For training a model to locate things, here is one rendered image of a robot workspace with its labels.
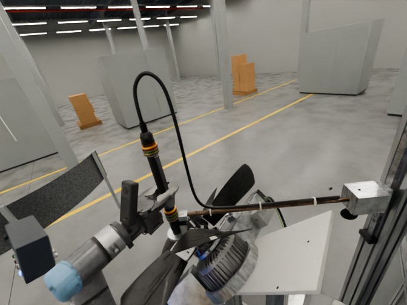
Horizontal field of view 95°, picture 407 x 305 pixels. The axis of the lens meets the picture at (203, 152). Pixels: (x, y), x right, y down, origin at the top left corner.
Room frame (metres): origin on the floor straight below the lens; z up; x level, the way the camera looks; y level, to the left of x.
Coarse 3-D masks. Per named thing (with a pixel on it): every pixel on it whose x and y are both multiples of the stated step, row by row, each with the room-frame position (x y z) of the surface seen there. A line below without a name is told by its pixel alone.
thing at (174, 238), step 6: (186, 210) 0.49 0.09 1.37; (180, 216) 0.47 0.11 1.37; (186, 216) 0.46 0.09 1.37; (180, 222) 0.46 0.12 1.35; (186, 222) 0.46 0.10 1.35; (180, 228) 0.47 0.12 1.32; (186, 228) 0.47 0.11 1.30; (168, 234) 0.48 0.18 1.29; (180, 234) 0.47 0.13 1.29; (174, 240) 0.45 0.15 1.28
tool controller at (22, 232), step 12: (12, 228) 0.70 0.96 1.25; (24, 228) 0.70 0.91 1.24; (36, 228) 0.69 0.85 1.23; (12, 240) 0.62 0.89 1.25; (24, 240) 0.61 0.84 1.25; (36, 240) 0.61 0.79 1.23; (48, 240) 0.63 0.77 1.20; (24, 252) 0.57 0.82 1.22; (36, 252) 0.59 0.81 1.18; (48, 252) 0.61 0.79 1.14; (24, 264) 0.55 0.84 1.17; (36, 264) 0.57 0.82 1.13; (48, 264) 0.59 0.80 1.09; (24, 276) 0.54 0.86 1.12; (36, 276) 0.55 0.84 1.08
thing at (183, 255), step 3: (171, 249) 0.49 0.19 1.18; (189, 249) 0.47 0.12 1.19; (192, 249) 0.47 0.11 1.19; (180, 252) 0.47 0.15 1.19; (183, 252) 0.47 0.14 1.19; (186, 252) 0.46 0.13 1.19; (189, 252) 0.46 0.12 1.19; (192, 252) 0.46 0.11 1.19; (180, 255) 0.46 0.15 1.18; (183, 255) 0.46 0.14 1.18; (186, 255) 0.45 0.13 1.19; (189, 255) 0.45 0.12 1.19; (183, 258) 0.44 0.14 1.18; (186, 258) 0.44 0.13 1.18
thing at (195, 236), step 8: (192, 232) 0.42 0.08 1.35; (200, 232) 0.39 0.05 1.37; (208, 232) 0.38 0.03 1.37; (216, 232) 0.37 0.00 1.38; (224, 232) 0.36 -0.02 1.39; (232, 232) 0.34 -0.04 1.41; (184, 240) 0.36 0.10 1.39; (192, 240) 0.34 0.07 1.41; (200, 240) 0.33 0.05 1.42; (208, 240) 0.31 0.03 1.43; (176, 248) 0.32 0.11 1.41; (184, 248) 0.31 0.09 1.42
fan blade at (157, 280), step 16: (160, 256) 0.47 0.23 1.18; (176, 256) 0.45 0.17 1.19; (144, 272) 0.43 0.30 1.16; (160, 272) 0.41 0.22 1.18; (176, 272) 0.40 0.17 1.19; (128, 288) 0.40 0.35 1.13; (144, 288) 0.37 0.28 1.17; (160, 288) 0.36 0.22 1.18; (128, 304) 0.34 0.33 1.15; (144, 304) 0.32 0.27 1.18; (160, 304) 0.31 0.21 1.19
